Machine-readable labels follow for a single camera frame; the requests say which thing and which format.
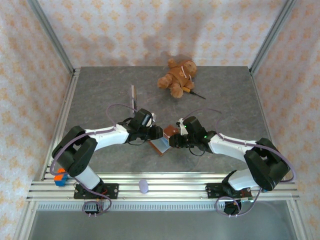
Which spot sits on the brown teddy bear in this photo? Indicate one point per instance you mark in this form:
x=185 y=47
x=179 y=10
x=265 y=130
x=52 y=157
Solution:
x=181 y=75

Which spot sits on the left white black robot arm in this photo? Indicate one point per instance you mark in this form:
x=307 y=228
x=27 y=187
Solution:
x=75 y=155

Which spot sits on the orange blue toy block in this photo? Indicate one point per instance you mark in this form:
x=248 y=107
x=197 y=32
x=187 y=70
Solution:
x=61 y=181

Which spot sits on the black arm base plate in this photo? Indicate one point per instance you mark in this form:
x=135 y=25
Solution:
x=212 y=191
x=113 y=191

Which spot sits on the aluminium frame post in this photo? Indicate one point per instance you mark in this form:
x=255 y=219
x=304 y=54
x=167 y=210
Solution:
x=52 y=35
x=272 y=35

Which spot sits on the brown leather card holder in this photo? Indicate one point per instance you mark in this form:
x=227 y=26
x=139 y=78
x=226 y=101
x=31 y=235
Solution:
x=172 y=130

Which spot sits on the lavender oval pebble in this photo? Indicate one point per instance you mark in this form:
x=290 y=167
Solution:
x=143 y=186

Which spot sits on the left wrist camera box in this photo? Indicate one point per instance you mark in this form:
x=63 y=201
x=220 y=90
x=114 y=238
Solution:
x=150 y=122

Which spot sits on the metal vent grille strip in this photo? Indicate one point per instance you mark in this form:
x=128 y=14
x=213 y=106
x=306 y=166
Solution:
x=162 y=206

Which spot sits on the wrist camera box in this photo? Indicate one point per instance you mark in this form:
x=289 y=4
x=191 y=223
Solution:
x=180 y=125
x=150 y=122

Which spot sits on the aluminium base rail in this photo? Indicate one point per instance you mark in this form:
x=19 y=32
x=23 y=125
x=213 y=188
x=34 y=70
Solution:
x=175 y=192

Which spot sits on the black electronics box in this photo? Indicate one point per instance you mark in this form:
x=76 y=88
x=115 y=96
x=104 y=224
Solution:
x=93 y=208
x=232 y=207

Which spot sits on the aluminium side rail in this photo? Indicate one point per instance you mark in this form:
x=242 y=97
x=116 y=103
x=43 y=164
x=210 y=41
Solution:
x=255 y=87
x=71 y=87

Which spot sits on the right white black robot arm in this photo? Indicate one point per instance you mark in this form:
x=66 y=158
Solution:
x=262 y=160

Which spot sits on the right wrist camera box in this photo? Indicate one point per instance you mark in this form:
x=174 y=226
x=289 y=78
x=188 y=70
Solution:
x=180 y=125

